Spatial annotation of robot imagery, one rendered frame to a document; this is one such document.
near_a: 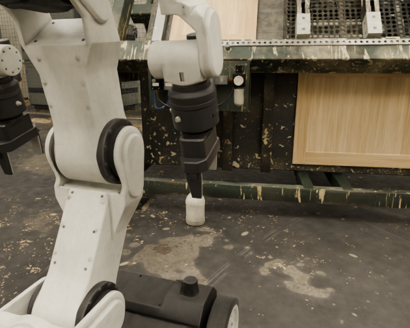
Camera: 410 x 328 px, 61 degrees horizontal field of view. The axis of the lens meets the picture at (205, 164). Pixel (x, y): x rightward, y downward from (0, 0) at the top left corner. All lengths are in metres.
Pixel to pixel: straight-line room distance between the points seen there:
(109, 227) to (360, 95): 1.57
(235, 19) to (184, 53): 1.34
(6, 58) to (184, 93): 0.41
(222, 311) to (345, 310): 0.53
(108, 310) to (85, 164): 0.30
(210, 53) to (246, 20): 1.34
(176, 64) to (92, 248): 0.41
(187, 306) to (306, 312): 0.49
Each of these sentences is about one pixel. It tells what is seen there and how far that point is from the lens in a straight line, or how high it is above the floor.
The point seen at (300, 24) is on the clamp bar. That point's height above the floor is 0.97.
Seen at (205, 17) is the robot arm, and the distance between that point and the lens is 0.59.
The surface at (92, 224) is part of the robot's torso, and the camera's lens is 0.78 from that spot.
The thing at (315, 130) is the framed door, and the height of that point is 0.44.
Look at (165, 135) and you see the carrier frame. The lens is 2.11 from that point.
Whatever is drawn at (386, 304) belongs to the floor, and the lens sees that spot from 1.44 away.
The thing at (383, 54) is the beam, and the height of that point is 0.83.
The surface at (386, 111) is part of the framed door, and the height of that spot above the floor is 0.55.
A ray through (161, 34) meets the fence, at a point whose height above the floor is 0.94.
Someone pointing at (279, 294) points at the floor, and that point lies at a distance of 1.36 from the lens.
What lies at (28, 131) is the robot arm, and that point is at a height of 0.63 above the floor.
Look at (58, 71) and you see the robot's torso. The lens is 0.73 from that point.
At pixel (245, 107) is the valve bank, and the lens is 1.74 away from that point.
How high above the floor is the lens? 0.79
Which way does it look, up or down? 16 degrees down
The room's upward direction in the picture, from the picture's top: straight up
